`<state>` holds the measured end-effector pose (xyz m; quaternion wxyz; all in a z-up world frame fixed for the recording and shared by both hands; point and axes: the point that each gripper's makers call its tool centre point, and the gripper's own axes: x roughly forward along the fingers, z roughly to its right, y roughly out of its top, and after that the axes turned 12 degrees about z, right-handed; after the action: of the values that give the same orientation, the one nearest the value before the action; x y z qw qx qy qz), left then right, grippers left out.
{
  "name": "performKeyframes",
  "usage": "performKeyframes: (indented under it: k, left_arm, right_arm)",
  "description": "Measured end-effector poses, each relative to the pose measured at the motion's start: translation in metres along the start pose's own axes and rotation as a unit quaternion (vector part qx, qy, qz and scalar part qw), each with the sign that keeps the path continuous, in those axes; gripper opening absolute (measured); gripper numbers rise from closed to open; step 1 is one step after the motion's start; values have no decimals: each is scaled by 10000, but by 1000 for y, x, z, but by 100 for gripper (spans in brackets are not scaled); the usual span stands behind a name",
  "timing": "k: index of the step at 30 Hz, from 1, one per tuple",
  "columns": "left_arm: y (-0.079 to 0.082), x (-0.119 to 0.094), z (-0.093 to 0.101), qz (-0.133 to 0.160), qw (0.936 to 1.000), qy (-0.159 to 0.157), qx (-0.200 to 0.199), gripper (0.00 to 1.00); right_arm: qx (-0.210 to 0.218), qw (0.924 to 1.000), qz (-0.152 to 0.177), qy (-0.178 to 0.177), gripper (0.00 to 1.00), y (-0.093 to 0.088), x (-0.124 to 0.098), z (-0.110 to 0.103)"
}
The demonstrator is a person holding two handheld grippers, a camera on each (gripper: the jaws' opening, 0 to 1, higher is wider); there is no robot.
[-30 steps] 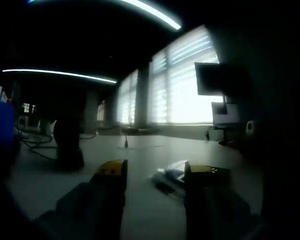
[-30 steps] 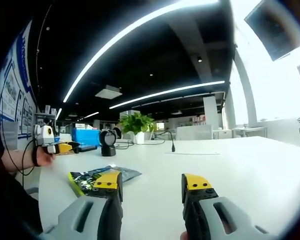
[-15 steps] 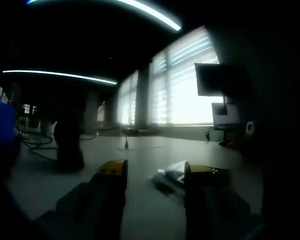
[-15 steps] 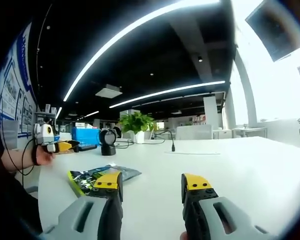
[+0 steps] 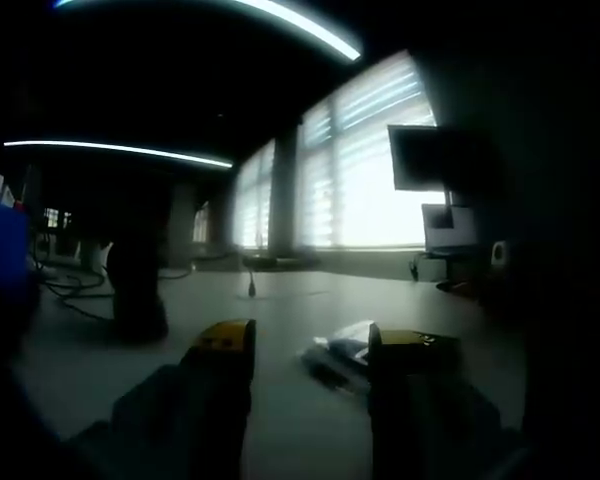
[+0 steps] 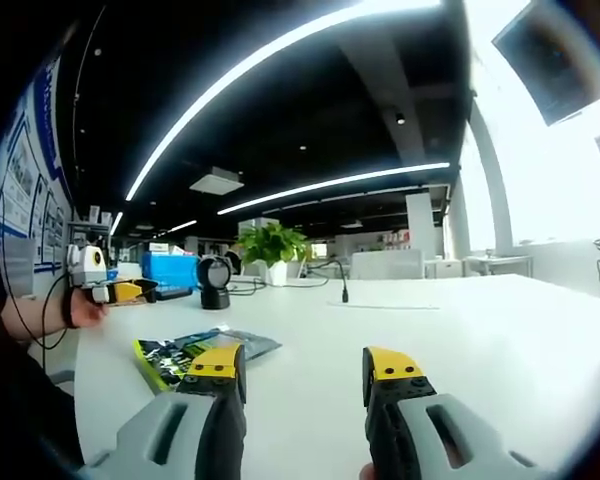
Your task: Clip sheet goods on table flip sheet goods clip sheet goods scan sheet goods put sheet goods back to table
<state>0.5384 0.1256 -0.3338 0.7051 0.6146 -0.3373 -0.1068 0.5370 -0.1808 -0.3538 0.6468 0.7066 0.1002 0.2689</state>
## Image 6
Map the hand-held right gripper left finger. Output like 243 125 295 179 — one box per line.
77 342 249 480

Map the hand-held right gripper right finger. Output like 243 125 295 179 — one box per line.
362 346 556 480

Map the green black sheet goods packet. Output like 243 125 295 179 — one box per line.
132 326 284 395

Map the person's left hand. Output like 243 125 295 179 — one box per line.
69 289 110 330

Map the blue plastic box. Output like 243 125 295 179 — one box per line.
140 250 202 292

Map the white table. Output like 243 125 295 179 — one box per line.
73 272 600 480

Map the person's dark clothing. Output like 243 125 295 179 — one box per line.
0 234 87 480

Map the ceiling air conditioner unit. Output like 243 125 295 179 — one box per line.
188 166 246 195

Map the green potted plant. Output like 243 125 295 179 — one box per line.
233 221 312 288

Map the short ceiling light strip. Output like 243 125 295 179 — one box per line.
216 161 452 217

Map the long ceiling light strip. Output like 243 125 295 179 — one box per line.
124 0 444 203

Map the hanging dark monitor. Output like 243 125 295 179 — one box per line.
491 0 600 127

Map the black wrist strap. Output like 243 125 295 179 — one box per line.
61 288 80 330

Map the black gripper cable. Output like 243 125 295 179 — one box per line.
15 272 77 351

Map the blue white wall poster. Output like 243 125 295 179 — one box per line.
0 54 77 279

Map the black table cable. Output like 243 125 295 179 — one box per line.
228 275 332 297

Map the black gooseneck cable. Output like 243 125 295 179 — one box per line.
307 259 352 304

